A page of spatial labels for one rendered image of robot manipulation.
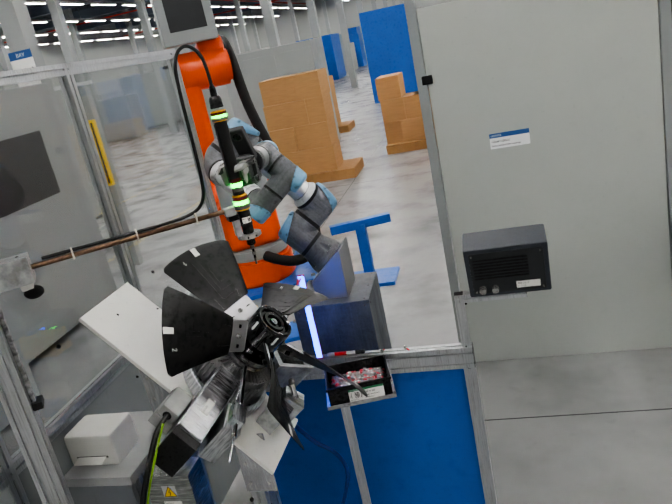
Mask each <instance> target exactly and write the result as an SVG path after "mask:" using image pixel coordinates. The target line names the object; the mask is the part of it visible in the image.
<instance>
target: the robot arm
mask: <svg viewBox="0 0 672 504"><path fill-rule="evenodd" d="M227 124H228V128H229V132H230V136H231V140H232V144H233V148H234V152H235V156H236V160H237V165H235V166H234V173H235V172H238V171H239V172H240V176H241V179H242V183H243V187H244V192H245V193H247V196H248V200H249V204H250V208H249V210H250V214H251V218H253V219H254V220H255V221H257V222H258V223H259V224H264V223H265V222H266V220H267V219H268V218H269V217H270V216H271V214H272V213H273V212H274V210H275V209H276V208H277V206H278V205H279V204H280V202H281V201H282V200H283V199H284V198H285V196H286V195H289V196H290V197H291V198H292V199H294V205H295V206H296V207H298V208H297V210H296V211H295V212H294V211H290V213H289V215H288V216H287V218H286V220H285V221H284V223H283V225H282V227H281V228H280V230H279V232H278V236H279V238H280V239H282V240H283V241H284V242H285V243H287V244H288V245H289V246H290V247H292V248H293V249H294V250H296V251H297V252H298V253H300V254H301V255H302V256H304V257H305V258H306V259H307V261H308V262H309V264H310V265H311V266H312V268H313V269H314V270H315V271H316V272H317V273H319V272H320V271H321V270H322V269H323V267H324V266H325V265H326V264H327V263H328V261H329V260H330V259H331V257H332V256H333V255H334V253H335V252H336V251H337V249H338V248H339V246H340V245H341V242H339V241H338V240H336V239H334V238H331V237H328V236H325V235H323V234H322V233H321V232H319V231H318V229H319V228H320V227H321V225H322V224H323V223H324V221H325V220H326V219H327V217H328V216H329V215H330V214H331V212H333V209H334V208H335V207H336V205H337V200H336V198H335V197H334V195H333V194H332V193H331V192H330V191H329V190H328V189H327V188H326V187H325V186H324V185H322V184H321V183H319V182H318V183H316V184H315V183H314V182H307V181H305V180H306V179H307V174H306V173H305V172H304V171H303V170H302V169H300V168H299V167H298V165H295V164H294V163H293V162H291V161H290V160H289V159H288V158H286V157H285V156H284V155H282V153H280V152H279V149H278V147H277V145H276V144H275V143H274V142H272V141H269V140H265V141H262V139H261V138H260V137H259V135H260V132H259V131H258V130H256V129H255V128H253V127H252V126H250V125H248V124H247V123H245V122H243V121H242V120H240V119H238V118H235V117H234V118H231V119H230V120H229V121H228V123H227ZM204 168H205V172H206V175H207V177H208V178H209V180H210V181H211V182H212V183H213V184H215V185H216V186H220V187H223V188H224V189H226V190H227V191H228V192H229V193H231V194H232V195H233V192H232V188H231V186H230V185H229V181H228V178H227V174H226V170H225V166H224V162H223V159H222V155H221V151H220V147H219V143H218V140H217V137H216V138H215V139H214V141H213V142H212V143H211V145H209V147H208V148H207V150H206V152H205V156H204ZM262 175H264V176H265V177H266V178H267V179H269V180H268V181H267V182H266V183H265V185H264V186H263V187H262V189H261V188H260V187H258V186H257V185H256V184H257V183H258V182H259V181H261V177H262ZM256 181H257V182H256ZM254 183H255V184H254Z"/></svg>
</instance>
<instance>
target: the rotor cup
mask: <svg viewBox="0 0 672 504"><path fill-rule="evenodd" d="M272 318H274V319H276V320H277V324H274V323H273V322H272V321H271V319H272ZM257 321H258V323H259V324H258V325H257V326H256V327H255V328H254V329H253V330H252V327H253V326H254V325H255V324H256V322H257ZM291 331H292V329H291V325H290V323H289V321H288V319H287V318H286V317H285V315H284V314H283V313H281V312H280V311H279V310H277V309H276V308H274V307H271V306H268V305H263V306H260V307H259V308H258V309H257V310H256V311H255V312H254V313H253V314H252V316H251V317H250V318H249V319H248V330H247V337H246V344H245V349H244V351H243V352H234V353H235V354H236V355H237V357H238V358H239V359H241V360H242V361H243V362H244V363H246V364H248V365H249V366H252V367H255V368H265V367H267V364H266V365H263V361H262V360H263V359H266V358H265V351H264V344H263V342H265V343H266V344H267V346H268V350H269V353H270V352H271V355H270V357H271V358H272V359H274V352H275V351H276V350H277V349H278V348H279V347H280V346H281V345H282V344H283V342H284V341H285V340H286V339H287V338H288V337H289V336H290V334H291ZM276 338H279V339H278V340H277V341H276V342H275V343H274V345H271V344H272V343H273V341H274V340H275V339H276Z"/></svg>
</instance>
